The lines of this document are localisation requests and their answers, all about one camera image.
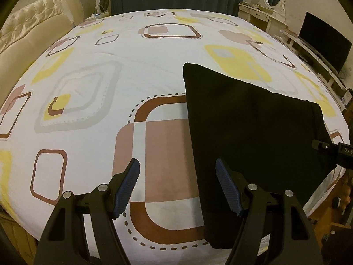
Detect black pants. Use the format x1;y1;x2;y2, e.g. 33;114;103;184
183;63;337;249

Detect white tv cabinet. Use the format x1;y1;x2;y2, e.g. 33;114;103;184
276;29;348;112

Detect black flat television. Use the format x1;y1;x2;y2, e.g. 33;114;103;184
299;12;352;72

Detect white dressing table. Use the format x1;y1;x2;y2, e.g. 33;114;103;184
238;3;288;37

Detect white patterned bed sheet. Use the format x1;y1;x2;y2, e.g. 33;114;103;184
1;9;349;264

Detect cream tufted leather headboard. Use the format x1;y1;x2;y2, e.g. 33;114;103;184
1;0;84;104

